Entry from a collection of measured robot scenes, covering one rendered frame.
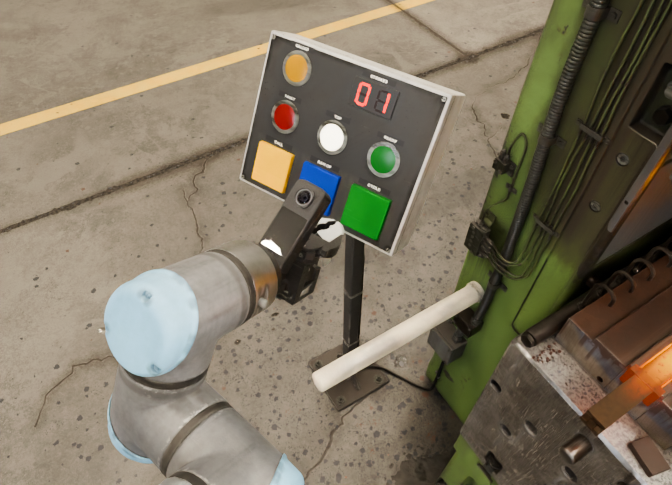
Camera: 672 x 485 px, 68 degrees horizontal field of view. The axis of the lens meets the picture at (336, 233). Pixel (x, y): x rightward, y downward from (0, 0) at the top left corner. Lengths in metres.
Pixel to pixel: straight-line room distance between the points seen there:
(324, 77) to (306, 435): 1.19
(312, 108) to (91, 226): 1.65
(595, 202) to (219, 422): 0.66
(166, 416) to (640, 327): 0.65
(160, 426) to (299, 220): 0.27
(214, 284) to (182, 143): 2.17
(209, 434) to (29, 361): 1.61
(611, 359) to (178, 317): 0.60
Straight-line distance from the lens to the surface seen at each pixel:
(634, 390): 0.78
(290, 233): 0.60
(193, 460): 0.53
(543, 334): 0.85
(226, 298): 0.51
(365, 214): 0.84
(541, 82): 0.89
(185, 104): 2.90
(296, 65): 0.89
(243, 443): 0.52
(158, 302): 0.47
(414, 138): 0.80
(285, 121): 0.90
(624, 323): 0.85
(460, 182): 2.40
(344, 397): 1.75
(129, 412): 0.57
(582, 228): 0.94
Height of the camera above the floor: 1.64
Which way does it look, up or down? 50 degrees down
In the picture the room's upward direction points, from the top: straight up
